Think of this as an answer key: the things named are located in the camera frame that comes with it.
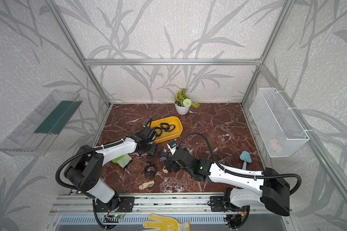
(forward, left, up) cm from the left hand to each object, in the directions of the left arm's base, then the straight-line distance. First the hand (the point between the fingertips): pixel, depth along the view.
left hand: (153, 148), depth 92 cm
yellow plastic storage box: (+8, -8, +2) cm, 12 cm away
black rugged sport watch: (+16, 0, +1) cm, 16 cm away
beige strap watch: (-14, -9, -1) cm, 17 cm away
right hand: (-10, -13, +12) cm, 20 cm away
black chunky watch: (-13, 0, -2) cm, 14 cm away
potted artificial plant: (+30, -20, +12) cm, 38 cm away
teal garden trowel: (-5, -59, 0) cm, 59 cm away
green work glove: (-8, +18, 0) cm, 19 cm away
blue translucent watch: (-3, -7, -2) cm, 8 cm away
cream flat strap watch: (-21, -1, -1) cm, 21 cm away
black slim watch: (+15, -8, 0) cm, 17 cm away
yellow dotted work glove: (-39, -11, -1) cm, 41 cm away
